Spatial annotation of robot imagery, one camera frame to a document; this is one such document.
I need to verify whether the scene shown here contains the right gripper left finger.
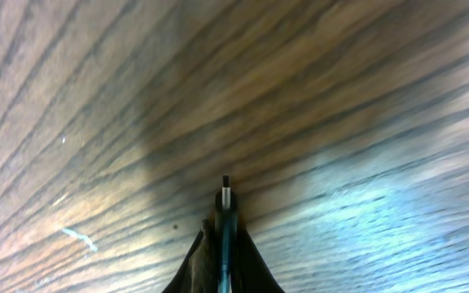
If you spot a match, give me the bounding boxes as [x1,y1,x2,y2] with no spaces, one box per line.
[163,220,218,293]

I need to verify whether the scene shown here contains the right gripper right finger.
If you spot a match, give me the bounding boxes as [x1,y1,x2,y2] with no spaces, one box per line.
[232,224,284,293]

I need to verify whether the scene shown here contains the black USB charging cable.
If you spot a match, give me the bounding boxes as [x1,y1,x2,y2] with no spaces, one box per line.
[213,174,239,293]

